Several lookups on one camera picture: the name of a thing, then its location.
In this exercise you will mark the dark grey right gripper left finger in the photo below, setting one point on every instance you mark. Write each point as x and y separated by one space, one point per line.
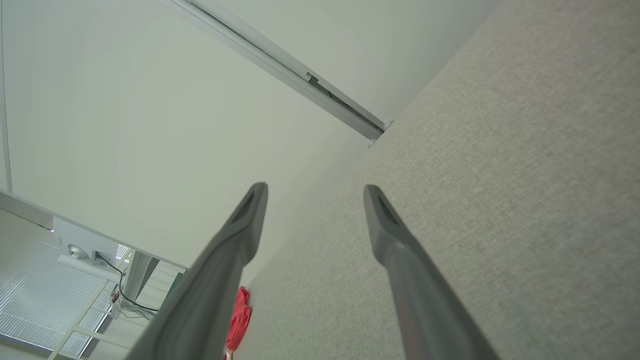
200 300

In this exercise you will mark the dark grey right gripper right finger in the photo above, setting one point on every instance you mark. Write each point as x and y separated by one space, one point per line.
425 310

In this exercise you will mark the red white-sleeved 23 jersey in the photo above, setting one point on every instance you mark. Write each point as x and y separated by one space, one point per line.
239 320

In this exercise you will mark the grey support column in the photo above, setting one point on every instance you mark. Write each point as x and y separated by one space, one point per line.
137 275

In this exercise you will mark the white box with round lens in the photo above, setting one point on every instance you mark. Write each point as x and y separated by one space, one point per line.
75 235

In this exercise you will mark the white window blinds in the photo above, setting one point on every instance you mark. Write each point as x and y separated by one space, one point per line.
30 280

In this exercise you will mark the white metal frame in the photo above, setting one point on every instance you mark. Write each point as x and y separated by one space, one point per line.
95 334

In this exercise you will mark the grey metal partition post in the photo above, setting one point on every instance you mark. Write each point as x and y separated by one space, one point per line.
280 62

